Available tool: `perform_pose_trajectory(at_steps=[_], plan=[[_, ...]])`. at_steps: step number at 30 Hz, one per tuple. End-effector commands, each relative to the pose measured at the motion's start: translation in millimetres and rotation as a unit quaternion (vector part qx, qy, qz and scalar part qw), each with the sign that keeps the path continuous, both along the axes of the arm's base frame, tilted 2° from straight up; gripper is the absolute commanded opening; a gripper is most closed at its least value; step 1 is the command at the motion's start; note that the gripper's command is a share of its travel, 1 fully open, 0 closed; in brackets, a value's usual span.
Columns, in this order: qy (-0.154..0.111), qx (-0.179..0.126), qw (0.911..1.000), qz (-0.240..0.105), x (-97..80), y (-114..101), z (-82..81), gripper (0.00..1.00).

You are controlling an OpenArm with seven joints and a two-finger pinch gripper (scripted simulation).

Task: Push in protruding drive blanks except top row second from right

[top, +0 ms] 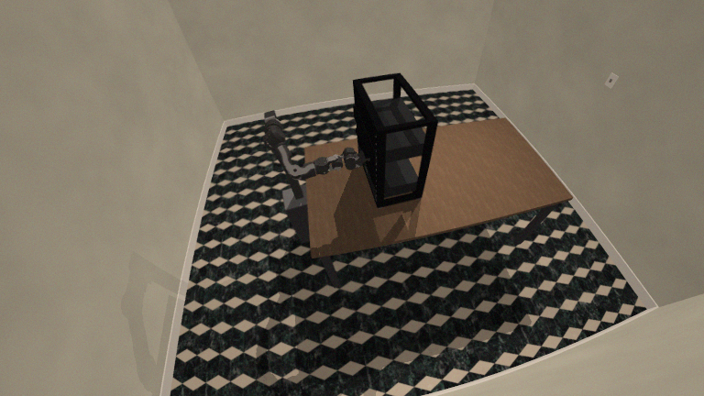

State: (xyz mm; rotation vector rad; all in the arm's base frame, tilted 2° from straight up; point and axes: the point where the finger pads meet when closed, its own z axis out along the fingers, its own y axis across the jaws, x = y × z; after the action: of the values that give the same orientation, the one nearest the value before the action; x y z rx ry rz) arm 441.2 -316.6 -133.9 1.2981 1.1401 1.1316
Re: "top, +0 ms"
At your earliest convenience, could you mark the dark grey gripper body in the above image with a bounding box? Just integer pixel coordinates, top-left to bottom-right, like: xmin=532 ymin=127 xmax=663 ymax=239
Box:
xmin=341 ymin=148 xmax=357 ymax=170

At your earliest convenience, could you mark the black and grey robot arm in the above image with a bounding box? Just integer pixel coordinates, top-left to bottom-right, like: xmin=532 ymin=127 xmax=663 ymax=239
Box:
xmin=263 ymin=115 xmax=343 ymax=180

